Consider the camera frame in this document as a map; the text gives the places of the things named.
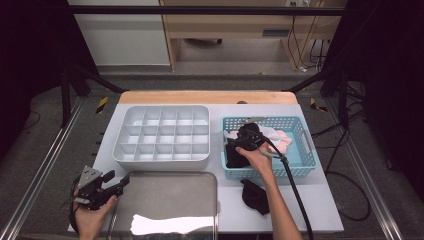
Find black floor cable loop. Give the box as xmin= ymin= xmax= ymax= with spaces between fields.
xmin=324 ymin=170 xmax=372 ymax=222

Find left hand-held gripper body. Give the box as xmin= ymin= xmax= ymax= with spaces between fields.
xmin=71 ymin=165 xmax=118 ymax=211

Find black horizontal frame bar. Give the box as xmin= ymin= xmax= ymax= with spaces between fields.
xmin=68 ymin=5 xmax=348 ymax=16

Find person's left hand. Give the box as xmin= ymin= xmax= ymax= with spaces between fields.
xmin=73 ymin=194 xmax=118 ymax=240

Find hand-held gripper black cable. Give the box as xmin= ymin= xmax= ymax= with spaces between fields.
xmin=248 ymin=129 xmax=315 ymax=240
xmin=68 ymin=179 xmax=83 ymax=236

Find right hand-held gripper black cable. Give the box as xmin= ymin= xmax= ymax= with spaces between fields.
xmin=248 ymin=129 xmax=315 ymax=240

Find person's right hand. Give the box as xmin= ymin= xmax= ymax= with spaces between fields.
xmin=236 ymin=142 xmax=274 ymax=178

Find left hand-held gripper black cable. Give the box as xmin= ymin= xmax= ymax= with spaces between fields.
xmin=68 ymin=179 xmax=83 ymax=236

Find wooden desk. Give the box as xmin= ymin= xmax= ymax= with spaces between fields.
xmin=159 ymin=0 xmax=348 ymax=72

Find white cabinet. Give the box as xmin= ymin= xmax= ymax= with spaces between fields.
xmin=68 ymin=0 xmax=172 ymax=67

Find white power strip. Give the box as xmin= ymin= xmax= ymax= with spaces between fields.
xmin=284 ymin=0 xmax=313 ymax=8

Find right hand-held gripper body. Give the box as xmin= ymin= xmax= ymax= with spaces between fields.
xmin=234 ymin=116 xmax=268 ymax=152

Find black frame strut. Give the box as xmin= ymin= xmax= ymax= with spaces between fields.
xmin=60 ymin=63 xmax=127 ymax=128
xmin=285 ymin=64 xmax=350 ymax=130

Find black curtain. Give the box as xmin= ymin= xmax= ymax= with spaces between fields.
xmin=321 ymin=0 xmax=424 ymax=194
xmin=0 ymin=0 xmax=99 ymax=161

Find yellow and black tape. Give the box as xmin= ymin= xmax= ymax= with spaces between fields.
xmin=95 ymin=96 xmax=110 ymax=115
xmin=309 ymin=97 xmax=328 ymax=113

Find grey desk label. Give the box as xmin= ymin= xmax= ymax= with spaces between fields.
xmin=262 ymin=29 xmax=290 ymax=38

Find aluminium floor rail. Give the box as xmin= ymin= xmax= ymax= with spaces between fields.
xmin=0 ymin=96 xmax=86 ymax=240
xmin=324 ymin=98 xmax=406 ymax=240

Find blue perforated plastic basket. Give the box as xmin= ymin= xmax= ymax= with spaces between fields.
xmin=219 ymin=115 xmax=318 ymax=181

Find black sock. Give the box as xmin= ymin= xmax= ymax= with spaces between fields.
xmin=225 ymin=133 xmax=264 ymax=169
xmin=240 ymin=178 xmax=270 ymax=216

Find white compartment organizer box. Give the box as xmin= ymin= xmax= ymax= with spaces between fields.
xmin=112 ymin=104 xmax=211 ymax=172

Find light wooden table board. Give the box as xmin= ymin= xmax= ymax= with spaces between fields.
xmin=118 ymin=90 xmax=299 ymax=105

